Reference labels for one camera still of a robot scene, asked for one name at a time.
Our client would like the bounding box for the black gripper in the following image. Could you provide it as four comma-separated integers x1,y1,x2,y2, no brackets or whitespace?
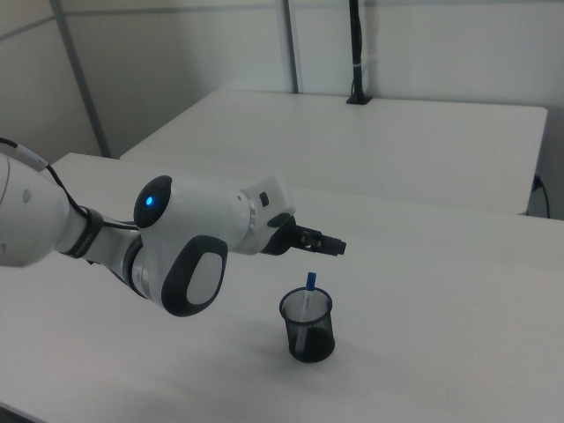
262,214,348,257

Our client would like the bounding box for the white side table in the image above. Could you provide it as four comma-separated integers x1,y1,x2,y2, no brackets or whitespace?
119,90,549,217

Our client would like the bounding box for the black wall plug cable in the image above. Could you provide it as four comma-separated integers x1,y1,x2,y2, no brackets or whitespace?
531,174,552,219

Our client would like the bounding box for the black cable on robot arm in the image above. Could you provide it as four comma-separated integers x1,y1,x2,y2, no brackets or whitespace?
0,137,143,231

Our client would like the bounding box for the blue and white marker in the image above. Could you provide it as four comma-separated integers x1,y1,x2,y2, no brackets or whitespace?
293,271,319,350

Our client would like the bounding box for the black camera stand pole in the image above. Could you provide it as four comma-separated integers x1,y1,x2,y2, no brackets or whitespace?
345,0,375,107

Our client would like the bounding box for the grey corner partition post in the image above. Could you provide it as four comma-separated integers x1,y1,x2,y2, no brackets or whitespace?
50,0,112,159

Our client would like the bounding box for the grey wall partition post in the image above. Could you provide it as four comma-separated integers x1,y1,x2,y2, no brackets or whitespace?
280,0,306,94

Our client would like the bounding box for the black mesh pen cup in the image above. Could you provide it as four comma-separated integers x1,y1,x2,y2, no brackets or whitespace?
278,285,337,364

